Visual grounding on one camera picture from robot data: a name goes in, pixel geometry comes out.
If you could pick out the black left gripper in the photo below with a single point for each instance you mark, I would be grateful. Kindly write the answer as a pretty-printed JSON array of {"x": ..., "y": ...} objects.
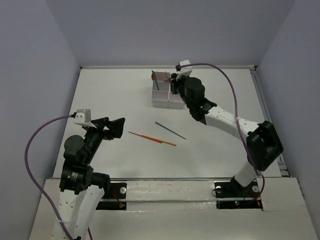
[{"x": 105, "y": 128}]

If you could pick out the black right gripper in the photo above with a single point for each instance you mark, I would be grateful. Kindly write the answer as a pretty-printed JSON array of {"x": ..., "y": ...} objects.
[{"x": 174, "y": 83}]

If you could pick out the brown fork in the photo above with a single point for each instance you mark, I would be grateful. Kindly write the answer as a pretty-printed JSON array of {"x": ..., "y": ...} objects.
[{"x": 167, "y": 76}]

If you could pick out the teal spoon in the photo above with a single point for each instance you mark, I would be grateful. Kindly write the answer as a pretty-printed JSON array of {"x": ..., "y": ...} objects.
[{"x": 156, "y": 82}]

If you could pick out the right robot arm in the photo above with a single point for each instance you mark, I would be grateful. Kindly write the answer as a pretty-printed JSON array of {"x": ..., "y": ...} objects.
[{"x": 260, "y": 140}]

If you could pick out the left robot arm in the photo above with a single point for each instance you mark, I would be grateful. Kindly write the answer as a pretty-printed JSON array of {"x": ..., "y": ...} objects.
[{"x": 81, "y": 189}]

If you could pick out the white right divided container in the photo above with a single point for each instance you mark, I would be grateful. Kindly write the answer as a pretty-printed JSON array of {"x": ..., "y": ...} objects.
[{"x": 175, "y": 102}]

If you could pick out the white divided container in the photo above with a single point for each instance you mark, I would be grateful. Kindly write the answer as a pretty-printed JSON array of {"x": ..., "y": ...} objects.
[
  {"x": 160, "y": 98},
  {"x": 175, "y": 102}
]

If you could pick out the white left divided container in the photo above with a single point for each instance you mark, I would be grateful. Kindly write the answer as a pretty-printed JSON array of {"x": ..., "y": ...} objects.
[{"x": 160, "y": 98}]

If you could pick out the teal chopstick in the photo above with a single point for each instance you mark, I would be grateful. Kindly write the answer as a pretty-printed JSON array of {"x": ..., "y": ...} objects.
[{"x": 166, "y": 128}]

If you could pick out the orange chopstick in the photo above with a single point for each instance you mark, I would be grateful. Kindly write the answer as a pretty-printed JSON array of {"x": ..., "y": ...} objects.
[{"x": 146, "y": 137}]

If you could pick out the yellow-orange chopstick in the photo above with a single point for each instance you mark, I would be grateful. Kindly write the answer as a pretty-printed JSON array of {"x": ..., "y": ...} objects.
[{"x": 168, "y": 143}]

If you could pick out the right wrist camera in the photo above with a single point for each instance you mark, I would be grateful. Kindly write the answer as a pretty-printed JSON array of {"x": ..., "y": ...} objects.
[{"x": 183, "y": 69}]

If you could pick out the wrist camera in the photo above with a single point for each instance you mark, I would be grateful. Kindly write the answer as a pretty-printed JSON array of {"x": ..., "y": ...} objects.
[
  {"x": 183, "y": 69},
  {"x": 83, "y": 118}
]

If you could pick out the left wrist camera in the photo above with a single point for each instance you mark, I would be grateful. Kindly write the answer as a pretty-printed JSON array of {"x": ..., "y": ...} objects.
[{"x": 83, "y": 118}]

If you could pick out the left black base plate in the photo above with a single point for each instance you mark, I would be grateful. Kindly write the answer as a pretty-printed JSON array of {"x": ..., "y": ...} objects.
[{"x": 112, "y": 197}]

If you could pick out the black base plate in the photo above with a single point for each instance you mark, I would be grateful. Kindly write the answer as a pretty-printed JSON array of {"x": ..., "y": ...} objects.
[
  {"x": 229, "y": 199},
  {"x": 112, "y": 197}
]

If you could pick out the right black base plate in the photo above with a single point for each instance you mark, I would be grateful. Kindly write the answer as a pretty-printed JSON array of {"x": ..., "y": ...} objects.
[{"x": 229, "y": 199}]

